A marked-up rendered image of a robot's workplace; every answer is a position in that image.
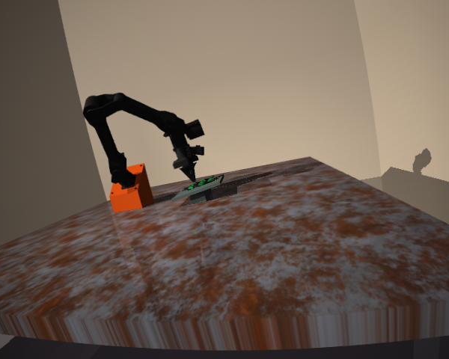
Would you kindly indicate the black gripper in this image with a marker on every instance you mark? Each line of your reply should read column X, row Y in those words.
column 185, row 161

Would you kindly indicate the grey switch panel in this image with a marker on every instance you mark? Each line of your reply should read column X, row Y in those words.
column 200, row 191

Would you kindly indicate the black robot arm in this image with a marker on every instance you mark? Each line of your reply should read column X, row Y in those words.
column 98, row 108

